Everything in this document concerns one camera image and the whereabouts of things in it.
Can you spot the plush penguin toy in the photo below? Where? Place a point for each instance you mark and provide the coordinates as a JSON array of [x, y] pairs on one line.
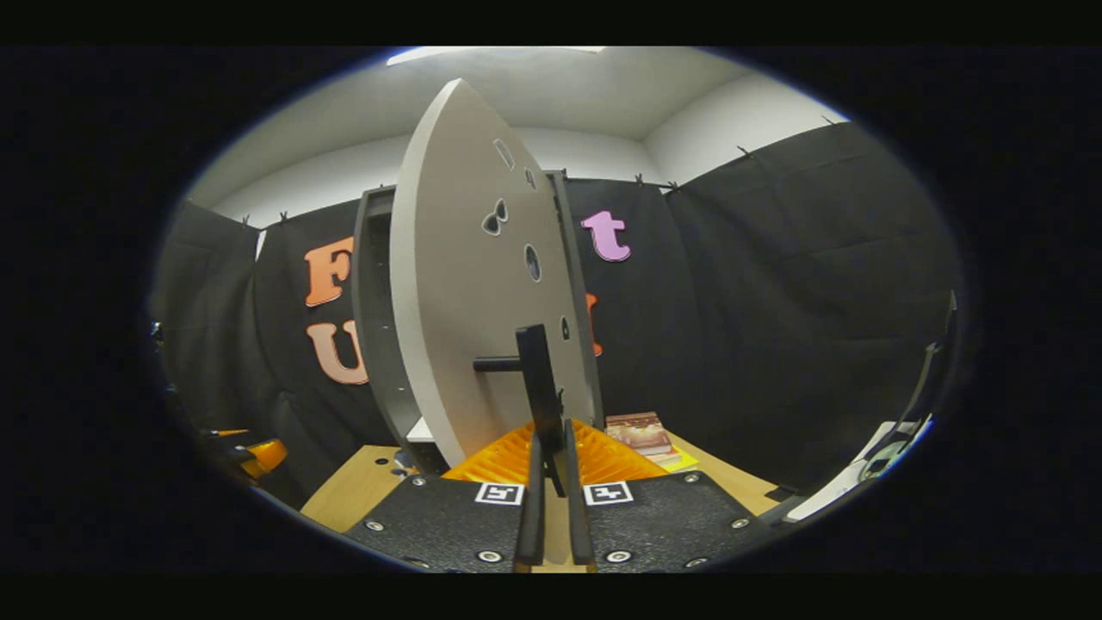
[[403, 468]]

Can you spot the yellow book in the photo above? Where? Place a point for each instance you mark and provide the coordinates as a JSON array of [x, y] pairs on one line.
[[680, 462]]

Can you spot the grey cabinet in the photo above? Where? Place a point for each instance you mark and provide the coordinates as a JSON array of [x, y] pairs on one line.
[[374, 344]]

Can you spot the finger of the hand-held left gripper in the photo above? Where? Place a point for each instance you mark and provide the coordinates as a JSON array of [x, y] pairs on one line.
[[228, 432], [263, 456]]

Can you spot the large ceiling light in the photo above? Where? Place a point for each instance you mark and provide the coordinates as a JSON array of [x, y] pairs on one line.
[[430, 54]]

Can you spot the white flat object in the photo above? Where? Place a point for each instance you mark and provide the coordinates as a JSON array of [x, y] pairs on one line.
[[835, 495]]

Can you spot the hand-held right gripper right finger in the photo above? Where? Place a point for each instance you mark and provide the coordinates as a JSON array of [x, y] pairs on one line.
[[578, 517]]

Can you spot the black backdrop cloth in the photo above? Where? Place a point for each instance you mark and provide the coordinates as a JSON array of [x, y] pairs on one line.
[[775, 301]]

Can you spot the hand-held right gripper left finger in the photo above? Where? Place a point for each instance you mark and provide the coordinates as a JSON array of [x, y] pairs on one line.
[[531, 517]]

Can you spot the white cabinet door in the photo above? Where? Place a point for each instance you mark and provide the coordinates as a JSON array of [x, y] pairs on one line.
[[465, 258]]

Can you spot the light cabinet shelf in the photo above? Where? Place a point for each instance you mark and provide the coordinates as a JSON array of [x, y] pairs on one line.
[[420, 430]]

